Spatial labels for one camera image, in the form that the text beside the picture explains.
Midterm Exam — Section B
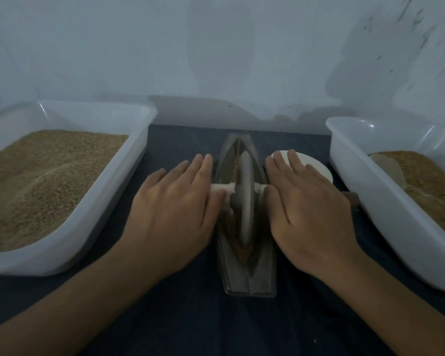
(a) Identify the pale scoop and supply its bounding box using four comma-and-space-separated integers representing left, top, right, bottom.
370, 153, 409, 190

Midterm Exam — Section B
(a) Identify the person's right hand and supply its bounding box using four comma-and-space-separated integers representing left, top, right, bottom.
263, 149, 361, 277

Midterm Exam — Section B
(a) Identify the person's left hand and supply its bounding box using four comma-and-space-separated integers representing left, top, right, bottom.
123, 153, 227, 275

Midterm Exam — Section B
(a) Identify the dark blue table cloth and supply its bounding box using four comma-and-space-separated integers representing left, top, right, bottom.
0, 124, 445, 356

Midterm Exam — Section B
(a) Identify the boat-shaped metal grinding trough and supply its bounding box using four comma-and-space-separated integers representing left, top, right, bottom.
214, 132, 278, 297

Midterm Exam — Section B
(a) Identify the person's left forearm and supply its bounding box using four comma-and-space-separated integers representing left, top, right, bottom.
0, 236, 183, 356

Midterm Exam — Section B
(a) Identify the heap of brown grain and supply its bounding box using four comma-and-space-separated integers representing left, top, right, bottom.
0, 130, 130, 253
369, 150, 445, 245

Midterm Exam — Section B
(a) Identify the white plastic tub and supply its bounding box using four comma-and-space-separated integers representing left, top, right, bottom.
325, 115, 445, 295
0, 99, 158, 277

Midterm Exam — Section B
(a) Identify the grey grinding wheel with handle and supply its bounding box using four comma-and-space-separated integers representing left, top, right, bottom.
211, 151, 272, 249

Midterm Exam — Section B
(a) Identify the person's right forearm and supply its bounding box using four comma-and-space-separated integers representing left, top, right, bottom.
311, 247, 445, 356

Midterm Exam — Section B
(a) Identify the white round bowl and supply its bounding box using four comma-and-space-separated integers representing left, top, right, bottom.
270, 150, 334, 186

